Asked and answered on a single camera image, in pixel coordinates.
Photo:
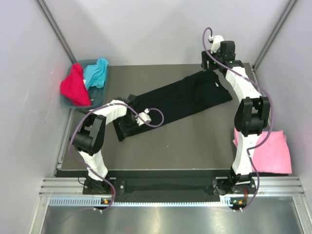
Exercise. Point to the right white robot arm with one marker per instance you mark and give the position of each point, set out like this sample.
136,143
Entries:
250,119

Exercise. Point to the right aluminium frame post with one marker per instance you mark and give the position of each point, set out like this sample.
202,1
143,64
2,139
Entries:
277,28

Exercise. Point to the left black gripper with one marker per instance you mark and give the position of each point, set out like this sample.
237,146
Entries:
126,131

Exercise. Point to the left aluminium frame post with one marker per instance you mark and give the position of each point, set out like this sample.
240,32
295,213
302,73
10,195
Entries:
56,30

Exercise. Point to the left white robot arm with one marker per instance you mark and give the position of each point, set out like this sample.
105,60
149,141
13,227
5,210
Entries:
89,138

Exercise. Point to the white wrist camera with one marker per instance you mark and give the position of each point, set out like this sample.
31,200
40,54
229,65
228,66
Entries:
215,41
143,117

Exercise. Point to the slotted grey cable duct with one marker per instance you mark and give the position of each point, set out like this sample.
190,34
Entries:
104,202

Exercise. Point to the aluminium front rail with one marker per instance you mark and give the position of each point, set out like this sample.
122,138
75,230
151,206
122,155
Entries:
266,186

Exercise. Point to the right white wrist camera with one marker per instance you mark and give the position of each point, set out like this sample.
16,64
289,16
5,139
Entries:
215,41

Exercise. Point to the blue laundry basket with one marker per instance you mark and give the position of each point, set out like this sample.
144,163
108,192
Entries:
96,95

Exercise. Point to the folded pink t shirt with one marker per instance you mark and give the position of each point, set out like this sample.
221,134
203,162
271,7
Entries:
271,157

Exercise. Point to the black t shirt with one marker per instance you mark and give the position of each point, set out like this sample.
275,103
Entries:
191,95

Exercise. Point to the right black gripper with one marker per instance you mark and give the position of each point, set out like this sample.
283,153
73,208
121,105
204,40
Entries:
204,64

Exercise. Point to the teal t shirt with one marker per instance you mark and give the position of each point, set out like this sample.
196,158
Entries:
95,75

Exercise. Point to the red t shirt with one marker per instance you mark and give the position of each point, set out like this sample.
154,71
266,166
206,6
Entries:
74,88

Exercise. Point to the aluminium frame post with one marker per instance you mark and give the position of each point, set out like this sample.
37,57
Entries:
277,28
56,30

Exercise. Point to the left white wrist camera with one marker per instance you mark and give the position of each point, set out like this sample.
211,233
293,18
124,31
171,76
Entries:
143,117

